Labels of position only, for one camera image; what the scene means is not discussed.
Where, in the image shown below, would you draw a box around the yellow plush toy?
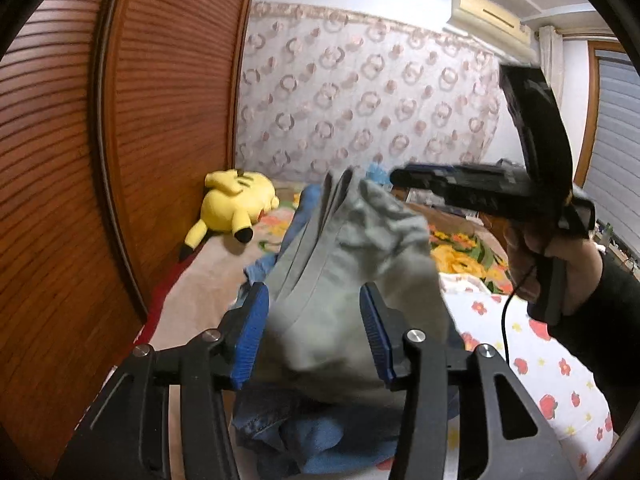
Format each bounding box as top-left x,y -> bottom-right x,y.
180,169 -> 281,262

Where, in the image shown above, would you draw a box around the person's right forearm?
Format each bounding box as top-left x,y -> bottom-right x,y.
547,250 -> 640,436

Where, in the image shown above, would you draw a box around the blue object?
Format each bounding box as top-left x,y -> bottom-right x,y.
365,162 -> 396,186

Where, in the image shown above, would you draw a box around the window with grey blind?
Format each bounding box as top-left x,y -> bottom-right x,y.
582,40 -> 640,261

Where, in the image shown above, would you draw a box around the black cable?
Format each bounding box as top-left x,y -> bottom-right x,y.
501,262 -> 538,366

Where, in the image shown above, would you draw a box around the blue denim jeans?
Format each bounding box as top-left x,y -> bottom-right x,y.
231,182 -> 461,480

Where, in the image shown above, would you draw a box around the person's right hand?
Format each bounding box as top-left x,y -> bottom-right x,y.
504,224 -> 603,311

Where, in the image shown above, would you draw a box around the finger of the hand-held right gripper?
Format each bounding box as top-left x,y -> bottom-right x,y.
389,164 -> 451,203

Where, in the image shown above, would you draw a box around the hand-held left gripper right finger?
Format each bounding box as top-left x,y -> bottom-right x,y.
359,281 -> 583,480

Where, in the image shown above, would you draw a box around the white air conditioner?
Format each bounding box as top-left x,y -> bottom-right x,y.
442,0 -> 536,63

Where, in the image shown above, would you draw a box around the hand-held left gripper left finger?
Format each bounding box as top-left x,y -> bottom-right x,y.
52,281 -> 271,480

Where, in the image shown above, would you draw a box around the wooden slatted wardrobe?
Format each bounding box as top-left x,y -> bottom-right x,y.
0,0 -> 263,480

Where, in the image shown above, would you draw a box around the green pants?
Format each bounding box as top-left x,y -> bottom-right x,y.
262,166 -> 451,406

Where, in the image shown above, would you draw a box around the patterned lace wall curtain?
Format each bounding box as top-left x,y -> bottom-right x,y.
235,0 -> 503,191

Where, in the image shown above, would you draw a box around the cream window curtain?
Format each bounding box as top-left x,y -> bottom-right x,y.
537,25 -> 566,111

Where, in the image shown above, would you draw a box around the white fruit print bed sheet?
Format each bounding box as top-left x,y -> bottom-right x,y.
440,277 -> 621,480

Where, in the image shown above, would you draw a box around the floral blanket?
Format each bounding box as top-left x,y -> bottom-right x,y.
135,185 -> 511,361

